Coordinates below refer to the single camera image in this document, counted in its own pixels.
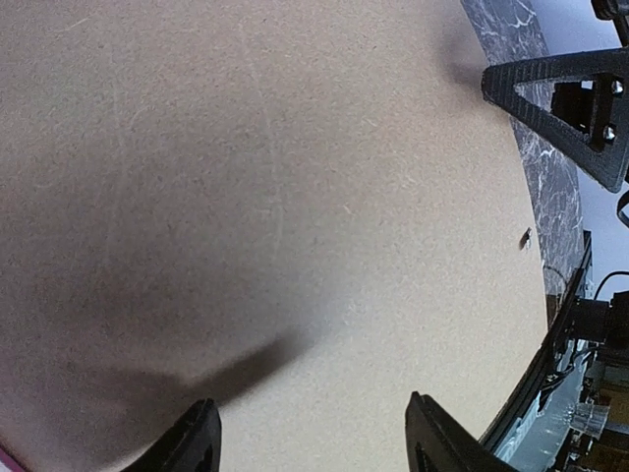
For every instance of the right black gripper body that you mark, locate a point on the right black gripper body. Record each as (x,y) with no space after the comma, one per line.
(596,107)

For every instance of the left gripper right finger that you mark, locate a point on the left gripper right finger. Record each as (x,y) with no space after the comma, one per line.
(436,442)

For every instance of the light wooden picture frame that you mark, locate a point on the light wooden picture frame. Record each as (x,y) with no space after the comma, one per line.
(8,463)

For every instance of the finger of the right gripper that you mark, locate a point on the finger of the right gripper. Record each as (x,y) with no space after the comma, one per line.
(524,89)

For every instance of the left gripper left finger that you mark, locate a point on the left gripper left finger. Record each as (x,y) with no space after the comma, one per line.
(192,444)

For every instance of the black front rail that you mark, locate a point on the black front rail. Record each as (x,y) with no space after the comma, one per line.
(545,362)

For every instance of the brown cardboard backing board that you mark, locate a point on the brown cardboard backing board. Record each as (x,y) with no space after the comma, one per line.
(301,209)

